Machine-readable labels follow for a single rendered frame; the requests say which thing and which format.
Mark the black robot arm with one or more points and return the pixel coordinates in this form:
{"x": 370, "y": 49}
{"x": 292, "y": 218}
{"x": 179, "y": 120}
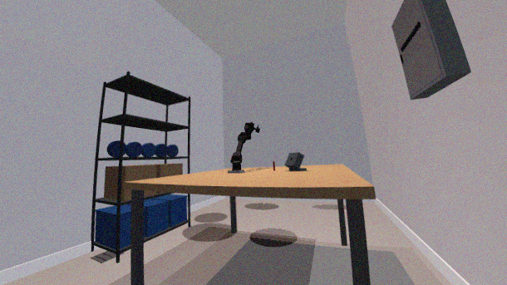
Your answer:
{"x": 243, "y": 136}

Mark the grey sloped panel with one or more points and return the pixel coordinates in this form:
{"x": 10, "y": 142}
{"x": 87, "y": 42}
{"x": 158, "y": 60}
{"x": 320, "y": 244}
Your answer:
{"x": 294, "y": 161}

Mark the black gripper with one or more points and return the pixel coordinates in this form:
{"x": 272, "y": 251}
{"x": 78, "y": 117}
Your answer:
{"x": 257, "y": 129}

